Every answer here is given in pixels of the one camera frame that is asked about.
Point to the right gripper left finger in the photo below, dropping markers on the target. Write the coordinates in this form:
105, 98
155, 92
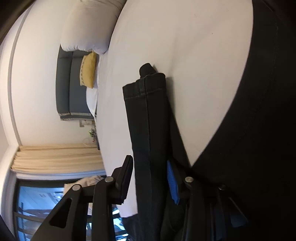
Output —
68, 219

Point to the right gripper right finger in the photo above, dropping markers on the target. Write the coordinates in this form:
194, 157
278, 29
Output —
203, 213

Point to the black pants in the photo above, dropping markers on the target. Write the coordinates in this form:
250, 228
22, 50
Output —
251, 155

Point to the beige puffer jacket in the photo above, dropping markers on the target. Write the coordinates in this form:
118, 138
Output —
84, 182

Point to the beige curtain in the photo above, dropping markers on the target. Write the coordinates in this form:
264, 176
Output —
57, 159

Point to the dark grey nightstand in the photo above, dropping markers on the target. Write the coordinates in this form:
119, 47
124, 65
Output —
93, 135

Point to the dark grey headboard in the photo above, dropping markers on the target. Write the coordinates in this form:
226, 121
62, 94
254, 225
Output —
70, 95

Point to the white pillow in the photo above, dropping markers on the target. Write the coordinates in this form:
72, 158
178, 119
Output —
92, 93

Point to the yellow cushion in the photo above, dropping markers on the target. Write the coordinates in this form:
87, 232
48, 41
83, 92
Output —
87, 70

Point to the white bed mattress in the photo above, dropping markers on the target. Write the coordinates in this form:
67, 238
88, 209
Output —
202, 48

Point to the rolled white duvet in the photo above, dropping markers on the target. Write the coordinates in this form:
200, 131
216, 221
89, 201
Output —
89, 26

